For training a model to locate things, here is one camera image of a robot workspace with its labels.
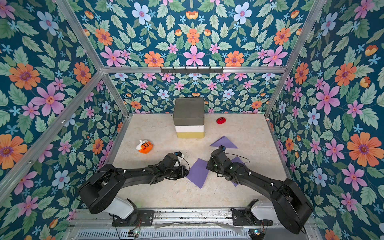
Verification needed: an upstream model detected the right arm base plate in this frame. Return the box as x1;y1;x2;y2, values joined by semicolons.
230;208;273;227

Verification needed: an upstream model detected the grey white yellow stacked box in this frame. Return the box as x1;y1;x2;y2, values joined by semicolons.
173;98;205;139

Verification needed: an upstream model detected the orange tiger plush toy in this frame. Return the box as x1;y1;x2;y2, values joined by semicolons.
136;140;154;154

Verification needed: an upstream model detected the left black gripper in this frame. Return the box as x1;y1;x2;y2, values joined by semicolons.
164;165;191;179

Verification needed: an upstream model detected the small red toy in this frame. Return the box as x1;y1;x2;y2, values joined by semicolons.
216;117;227;125

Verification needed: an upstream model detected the purple paper square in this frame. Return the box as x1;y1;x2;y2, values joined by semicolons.
231;157;244;187
187;159;209;189
210;136;238;149

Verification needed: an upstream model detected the white ventilation grille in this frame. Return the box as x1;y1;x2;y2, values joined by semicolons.
75;229;251;240

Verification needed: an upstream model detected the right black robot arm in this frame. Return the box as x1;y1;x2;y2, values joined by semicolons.
207;146;314;235

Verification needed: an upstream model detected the grey wall hook rail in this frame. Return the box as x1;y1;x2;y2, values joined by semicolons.
160;67;224;75

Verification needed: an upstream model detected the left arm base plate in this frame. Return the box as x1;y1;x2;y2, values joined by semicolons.
112;210;155;227

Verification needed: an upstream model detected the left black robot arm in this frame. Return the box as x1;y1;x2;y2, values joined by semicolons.
78;152;190;220

